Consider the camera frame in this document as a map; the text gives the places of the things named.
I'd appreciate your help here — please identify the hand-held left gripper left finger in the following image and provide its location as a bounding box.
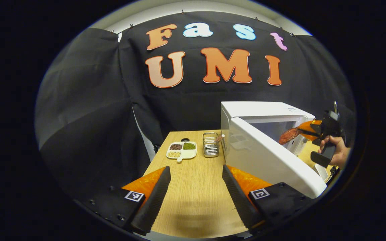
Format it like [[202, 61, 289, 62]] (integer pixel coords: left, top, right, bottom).
[[74, 166, 172, 235]]

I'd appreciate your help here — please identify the metal wire basket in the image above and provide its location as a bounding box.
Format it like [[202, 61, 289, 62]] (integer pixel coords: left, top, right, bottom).
[[202, 133, 220, 158]]

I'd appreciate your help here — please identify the white rectangular ribbed tray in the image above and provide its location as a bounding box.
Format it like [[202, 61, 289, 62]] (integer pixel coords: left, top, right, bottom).
[[315, 163, 335, 183]]

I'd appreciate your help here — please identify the white divided dish of beans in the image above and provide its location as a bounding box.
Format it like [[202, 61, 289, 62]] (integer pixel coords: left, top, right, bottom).
[[166, 141, 197, 162]]

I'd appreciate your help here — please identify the white microwave oven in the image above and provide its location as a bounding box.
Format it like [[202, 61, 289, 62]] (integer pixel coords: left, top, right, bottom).
[[220, 101, 327, 199]]

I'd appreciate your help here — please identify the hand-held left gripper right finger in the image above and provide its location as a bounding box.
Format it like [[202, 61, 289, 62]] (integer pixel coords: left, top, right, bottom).
[[222, 164, 314, 233]]

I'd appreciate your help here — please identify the brown meat slice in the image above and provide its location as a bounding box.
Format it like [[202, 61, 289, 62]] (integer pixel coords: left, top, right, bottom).
[[278, 127, 302, 145]]

